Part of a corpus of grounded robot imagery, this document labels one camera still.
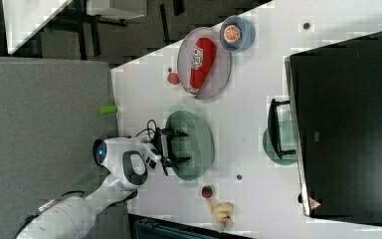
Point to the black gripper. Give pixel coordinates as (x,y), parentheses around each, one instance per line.
(160,141)

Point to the green plastic strainer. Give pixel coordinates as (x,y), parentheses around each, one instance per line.
(197,145)

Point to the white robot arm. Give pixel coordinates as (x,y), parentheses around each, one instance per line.
(128,161)

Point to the small red fruit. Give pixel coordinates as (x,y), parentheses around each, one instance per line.
(207,192)

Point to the red strawberry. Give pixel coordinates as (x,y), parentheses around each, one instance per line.
(173,79)

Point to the peeled banana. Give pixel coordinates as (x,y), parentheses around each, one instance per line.
(221,214)

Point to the grey round plate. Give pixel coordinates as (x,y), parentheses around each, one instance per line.
(218,77)

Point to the red ketchup bottle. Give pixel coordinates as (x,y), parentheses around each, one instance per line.
(202,59)

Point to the green mug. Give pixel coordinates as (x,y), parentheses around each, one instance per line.
(278,141)

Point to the orange half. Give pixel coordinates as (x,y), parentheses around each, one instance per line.
(232,34)

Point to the blue bowl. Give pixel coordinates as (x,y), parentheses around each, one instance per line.
(248,34)

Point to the toaster oven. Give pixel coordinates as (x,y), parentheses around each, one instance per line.
(335,103)

